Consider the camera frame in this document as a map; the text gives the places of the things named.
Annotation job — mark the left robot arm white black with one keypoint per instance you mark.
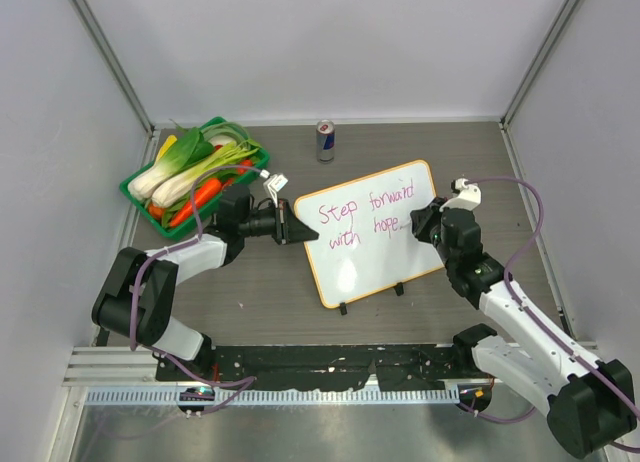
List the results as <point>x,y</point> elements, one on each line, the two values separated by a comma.
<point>136,299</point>

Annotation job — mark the whiteboard with orange frame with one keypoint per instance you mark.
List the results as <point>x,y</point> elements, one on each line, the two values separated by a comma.
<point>362,249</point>

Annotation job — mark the aluminium rail left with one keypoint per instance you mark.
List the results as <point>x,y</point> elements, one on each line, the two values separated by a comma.
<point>109,366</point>

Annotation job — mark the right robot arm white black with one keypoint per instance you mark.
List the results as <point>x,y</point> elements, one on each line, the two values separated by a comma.
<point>587,403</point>

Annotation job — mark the aluminium frame post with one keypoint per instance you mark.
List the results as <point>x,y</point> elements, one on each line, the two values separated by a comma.
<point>551,40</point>
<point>100,40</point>

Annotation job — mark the white slotted cable duct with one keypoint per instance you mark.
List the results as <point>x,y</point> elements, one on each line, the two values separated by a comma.
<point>184,396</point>

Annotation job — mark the green plastic basket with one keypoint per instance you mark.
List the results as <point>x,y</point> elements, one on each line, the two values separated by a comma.
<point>190,171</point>

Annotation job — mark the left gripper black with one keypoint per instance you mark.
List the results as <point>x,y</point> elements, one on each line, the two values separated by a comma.
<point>287,227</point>

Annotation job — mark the bok choy left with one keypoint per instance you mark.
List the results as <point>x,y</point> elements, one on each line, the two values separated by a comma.
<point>188,150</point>

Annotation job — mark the yellow vegetable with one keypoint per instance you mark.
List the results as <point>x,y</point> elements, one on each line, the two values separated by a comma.
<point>166,145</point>

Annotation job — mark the silver blue drink can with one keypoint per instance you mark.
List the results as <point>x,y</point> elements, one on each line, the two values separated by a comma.
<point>325,141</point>

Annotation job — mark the red tomato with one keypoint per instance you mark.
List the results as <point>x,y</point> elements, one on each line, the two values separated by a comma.
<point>245,165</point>

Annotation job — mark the orange carrot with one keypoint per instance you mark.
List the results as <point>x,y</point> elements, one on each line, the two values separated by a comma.
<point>203,195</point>

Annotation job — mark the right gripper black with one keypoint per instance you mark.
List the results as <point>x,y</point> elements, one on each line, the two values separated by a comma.
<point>422,219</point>

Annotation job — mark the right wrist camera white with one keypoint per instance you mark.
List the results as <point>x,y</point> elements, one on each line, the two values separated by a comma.
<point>466,195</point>

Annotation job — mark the aluminium frame post left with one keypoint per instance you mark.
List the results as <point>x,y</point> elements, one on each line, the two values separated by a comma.
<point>100,40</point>

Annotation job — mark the aluminium frame post right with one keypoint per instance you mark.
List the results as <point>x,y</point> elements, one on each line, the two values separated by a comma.
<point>551,40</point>

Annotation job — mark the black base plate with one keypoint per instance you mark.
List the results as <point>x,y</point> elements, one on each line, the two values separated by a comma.
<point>327,368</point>

